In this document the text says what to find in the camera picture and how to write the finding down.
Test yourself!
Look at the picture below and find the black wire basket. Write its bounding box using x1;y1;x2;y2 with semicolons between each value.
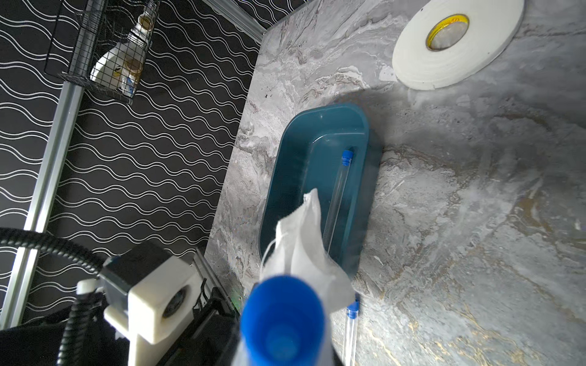
44;1;160;104

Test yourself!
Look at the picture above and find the teal plastic tray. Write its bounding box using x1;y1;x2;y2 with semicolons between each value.
258;104;382;278

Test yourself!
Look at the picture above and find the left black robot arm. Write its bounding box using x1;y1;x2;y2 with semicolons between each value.
1;228;240;365

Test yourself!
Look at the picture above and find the blue capped test tube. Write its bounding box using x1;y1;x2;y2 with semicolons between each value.
342;294;360;366
323;149;354;253
231;275;335;366

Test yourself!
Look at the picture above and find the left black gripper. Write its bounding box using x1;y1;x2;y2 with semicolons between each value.
158;288;240;365

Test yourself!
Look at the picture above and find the white wipe cloth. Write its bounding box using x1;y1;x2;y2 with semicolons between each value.
259;188;356;314

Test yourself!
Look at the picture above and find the white tape roll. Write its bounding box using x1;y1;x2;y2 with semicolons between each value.
392;0;525;91

